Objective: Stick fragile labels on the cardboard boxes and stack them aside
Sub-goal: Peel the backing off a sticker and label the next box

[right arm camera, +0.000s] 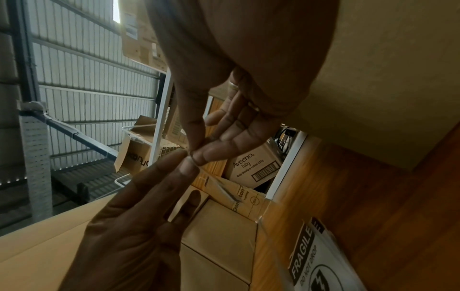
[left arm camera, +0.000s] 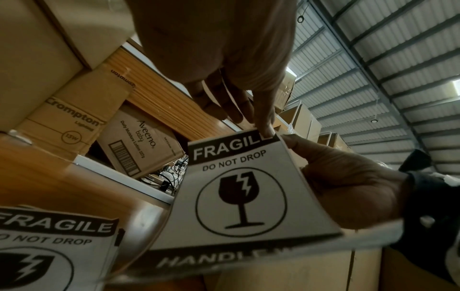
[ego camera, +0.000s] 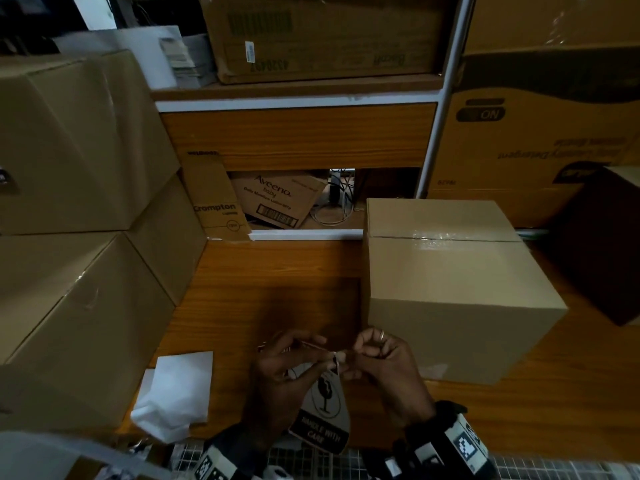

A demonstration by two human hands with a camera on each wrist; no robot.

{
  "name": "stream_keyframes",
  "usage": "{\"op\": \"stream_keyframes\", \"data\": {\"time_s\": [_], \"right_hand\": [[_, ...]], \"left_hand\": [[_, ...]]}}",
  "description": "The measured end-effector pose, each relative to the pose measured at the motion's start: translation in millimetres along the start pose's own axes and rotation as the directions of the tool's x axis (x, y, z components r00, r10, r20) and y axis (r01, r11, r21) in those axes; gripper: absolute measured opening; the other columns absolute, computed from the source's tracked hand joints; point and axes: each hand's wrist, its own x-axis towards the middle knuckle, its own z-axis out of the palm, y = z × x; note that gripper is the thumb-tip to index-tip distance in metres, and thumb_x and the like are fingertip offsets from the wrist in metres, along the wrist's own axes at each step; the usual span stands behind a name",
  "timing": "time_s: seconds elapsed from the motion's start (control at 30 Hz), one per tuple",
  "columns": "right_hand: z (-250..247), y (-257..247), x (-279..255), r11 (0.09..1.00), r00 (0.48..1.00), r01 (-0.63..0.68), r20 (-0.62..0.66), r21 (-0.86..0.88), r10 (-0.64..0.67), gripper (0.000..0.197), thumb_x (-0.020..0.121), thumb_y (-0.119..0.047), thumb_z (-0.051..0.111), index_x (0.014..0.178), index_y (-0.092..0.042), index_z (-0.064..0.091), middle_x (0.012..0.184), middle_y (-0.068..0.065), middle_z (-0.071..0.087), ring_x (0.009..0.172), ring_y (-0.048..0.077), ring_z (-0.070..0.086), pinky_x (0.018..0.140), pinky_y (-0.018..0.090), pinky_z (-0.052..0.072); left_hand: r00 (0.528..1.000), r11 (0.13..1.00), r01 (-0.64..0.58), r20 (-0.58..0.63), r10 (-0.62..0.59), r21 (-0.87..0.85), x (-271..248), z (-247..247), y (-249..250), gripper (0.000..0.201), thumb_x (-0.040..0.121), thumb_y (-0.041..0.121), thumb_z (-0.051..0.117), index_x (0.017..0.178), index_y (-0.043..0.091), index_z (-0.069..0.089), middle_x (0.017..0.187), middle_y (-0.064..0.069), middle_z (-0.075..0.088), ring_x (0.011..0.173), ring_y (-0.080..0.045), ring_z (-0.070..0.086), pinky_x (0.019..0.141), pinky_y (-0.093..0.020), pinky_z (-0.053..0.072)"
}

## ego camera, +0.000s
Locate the barcode printed cardboard box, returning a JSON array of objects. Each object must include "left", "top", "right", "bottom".
[{"left": 229, "top": 170, "right": 327, "bottom": 229}]

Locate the wrist tracker band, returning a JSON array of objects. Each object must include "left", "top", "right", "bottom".
[
  {"left": 405, "top": 400, "right": 493, "bottom": 480},
  {"left": 192, "top": 427, "right": 271, "bottom": 480}
]

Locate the large cardboard box dark band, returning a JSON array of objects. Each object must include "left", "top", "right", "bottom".
[{"left": 427, "top": 44, "right": 640, "bottom": 229}]

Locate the tangle of cables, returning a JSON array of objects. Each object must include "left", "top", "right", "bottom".
[{"left": 309, "top": 168, "right": 359, "bottom": 227}]

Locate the plastic wrapped cardboard box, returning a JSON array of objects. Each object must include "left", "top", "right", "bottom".
[{"left": 462, "top": 0, "right": 640, "bottom": 55}]

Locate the medium taped cardboard box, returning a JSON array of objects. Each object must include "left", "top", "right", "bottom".
[{"left": 0, "top": 232, "right": 176, "bottom": 431}]

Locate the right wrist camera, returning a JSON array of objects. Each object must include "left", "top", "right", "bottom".
[{"left": 362, "top": 439, "right": 446, "bottom": 480}]

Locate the right wrist tracker band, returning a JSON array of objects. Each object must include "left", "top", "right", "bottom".
[{"left": 405, "top": 400, "right": 493, "bottom": 480}]

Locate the stack of grey cards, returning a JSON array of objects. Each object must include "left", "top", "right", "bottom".
[{"left": 159, "top": 33, "right": 219, "bottom": 89}]

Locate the large stapled cardboard box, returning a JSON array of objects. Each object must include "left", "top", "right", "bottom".
[{"left": 0, "top": 49, "right": 181, "bottom": 235}]

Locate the large cardboard box white sticker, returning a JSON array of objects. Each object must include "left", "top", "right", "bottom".
[{"left": 197, "top": 0, "right": 451, "bottom": 85}]

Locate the person's right hand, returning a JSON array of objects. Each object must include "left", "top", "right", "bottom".
[{"left": 341, "top": 328, "right": 436, "bottom": 431}]

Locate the person's left hand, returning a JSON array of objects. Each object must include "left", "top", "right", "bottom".
[{"left": 242, "top": 329, "right": 331, "bottom": 448}]

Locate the white frame bar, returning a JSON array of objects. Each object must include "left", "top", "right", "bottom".
[{"left": 0, "top": 429, "right": 173, "bottom": 480}]

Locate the small taped cardboard box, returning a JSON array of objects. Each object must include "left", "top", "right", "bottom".
[{"left": 125, "top": 174, "right": 207, "bottom": 307}]

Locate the left wrist tracker band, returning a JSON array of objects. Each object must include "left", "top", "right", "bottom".
[{"left": 192, "top": 427, "right": 271, "bottom": 480}]

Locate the wooden shelf unit white frame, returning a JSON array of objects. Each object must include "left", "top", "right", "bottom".
[{"left": 149, "top": 0, "right": 473, "bottom": 241}]

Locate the flattened printed cardboard carton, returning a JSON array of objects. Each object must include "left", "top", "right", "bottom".
[{"left": 181, "top": 150, "right": 253, "bottom": 242}]

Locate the squarish taped cardboard box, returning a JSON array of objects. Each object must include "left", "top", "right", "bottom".
[{"left": 363, "top": 197, "right": 569, "bottom": 385}]

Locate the white backing paper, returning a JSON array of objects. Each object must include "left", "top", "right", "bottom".
[{"left": 129, "top": 350, "right": 215, "bottom": 444}]

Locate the wire mesh rack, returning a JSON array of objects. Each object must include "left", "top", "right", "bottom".
[{"left": 167, "top": 439, "right": 640, "bottom": 480}]

